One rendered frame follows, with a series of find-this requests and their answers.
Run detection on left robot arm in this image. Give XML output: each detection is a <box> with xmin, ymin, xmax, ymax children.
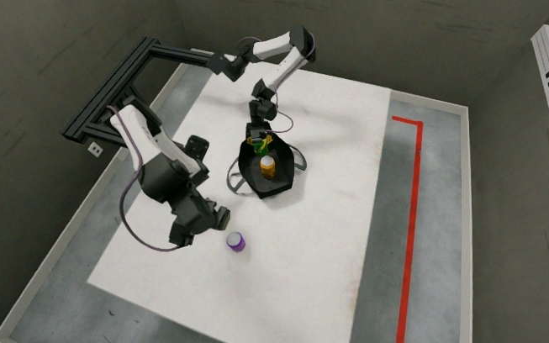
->
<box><xmin>224</xmin><ymin>24</ymin><xmax>316</xmax><ymax>144</ymax></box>

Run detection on black tote bag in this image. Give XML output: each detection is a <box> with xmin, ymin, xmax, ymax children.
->
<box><xmin>226</xmin><ymin>132</ymin><xmax>307</xmax><ymax>199</ymax></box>

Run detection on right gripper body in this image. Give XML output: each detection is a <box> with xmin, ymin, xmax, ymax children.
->
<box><xmin>170</xmin><ymin>192</ymin><xmax>230</xmax><ymax>231</ymax></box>

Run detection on purple drink can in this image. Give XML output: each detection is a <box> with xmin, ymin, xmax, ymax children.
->
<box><xmin>226</xmin><ymin>231</ymin><xmax>245</xmax><ymax>252</ymax></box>

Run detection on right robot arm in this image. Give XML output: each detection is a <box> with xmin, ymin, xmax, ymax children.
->
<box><xmin>101</xmin><ymin>94</ymin><xmax>216</xmax><ymax>247</ymax></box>

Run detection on yellow drink can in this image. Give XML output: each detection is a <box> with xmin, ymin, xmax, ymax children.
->
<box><xmin>261</xmin><ymin>156</ymin><xmax>275</xmax><ymax>178</ymax></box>

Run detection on green and yellow soda can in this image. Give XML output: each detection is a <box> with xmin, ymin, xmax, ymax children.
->
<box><xmin>253</xmin><ymin>137</ymin><xmax>268</xmax><ymax>156</ymax></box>

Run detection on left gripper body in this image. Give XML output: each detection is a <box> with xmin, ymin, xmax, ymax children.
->
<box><xmin>245</xmin><ymin>116</ymin><xmax>273</xmax><ymax>142</ymax></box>

